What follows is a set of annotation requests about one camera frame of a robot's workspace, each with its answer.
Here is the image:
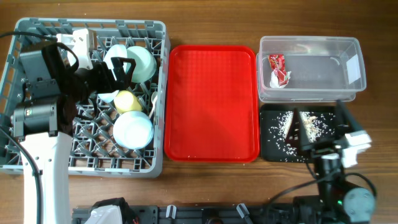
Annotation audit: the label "white tissue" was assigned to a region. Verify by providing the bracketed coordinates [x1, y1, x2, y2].
[270, 69, 291, 88]

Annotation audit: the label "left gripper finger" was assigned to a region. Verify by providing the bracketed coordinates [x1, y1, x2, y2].
[98, 90, 119, 103]
[110, 57, 136, 89]

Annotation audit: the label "small green saucer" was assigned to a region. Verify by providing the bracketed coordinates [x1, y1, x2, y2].
[113, 111, 154, 149]

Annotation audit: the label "red plastic tray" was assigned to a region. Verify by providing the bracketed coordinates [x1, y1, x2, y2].
[164, 45, 259, 163]

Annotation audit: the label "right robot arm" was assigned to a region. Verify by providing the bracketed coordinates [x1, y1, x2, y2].
[285, 101, 377, 223]

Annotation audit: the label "light blue plate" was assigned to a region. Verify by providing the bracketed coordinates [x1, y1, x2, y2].
[98, 44, 129, 103]

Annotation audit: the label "black waste tray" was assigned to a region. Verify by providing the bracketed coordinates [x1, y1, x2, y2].
[259, 103, 351, 164]

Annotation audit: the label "rice and food scraps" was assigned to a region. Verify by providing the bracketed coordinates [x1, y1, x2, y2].
[267, 110, 338, 162]

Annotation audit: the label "red snack wrapper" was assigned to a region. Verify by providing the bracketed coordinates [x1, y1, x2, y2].
[268, 54, 287, 72]

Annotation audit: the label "clear plastic bin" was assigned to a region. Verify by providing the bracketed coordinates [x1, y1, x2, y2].
[257, 36, 367, 103]

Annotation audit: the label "yellow plastic cup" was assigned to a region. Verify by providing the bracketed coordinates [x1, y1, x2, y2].
[114, 90, 142, 114]

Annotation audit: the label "grey dishwasher rack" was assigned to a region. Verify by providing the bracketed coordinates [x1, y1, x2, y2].
[15, 17, 170, 178]

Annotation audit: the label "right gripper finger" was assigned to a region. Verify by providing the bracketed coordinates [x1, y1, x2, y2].
[335, 100, 364, 134]
[285, 108, 311, 146]

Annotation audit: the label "mint green bowl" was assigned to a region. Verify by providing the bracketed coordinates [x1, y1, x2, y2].
[127, 46, 157, 83]

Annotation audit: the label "white plastic fork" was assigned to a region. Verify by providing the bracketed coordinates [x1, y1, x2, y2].
[149, 91, 158, 119]

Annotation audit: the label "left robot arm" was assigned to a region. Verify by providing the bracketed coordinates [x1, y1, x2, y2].
[10, 42, 136, 223]

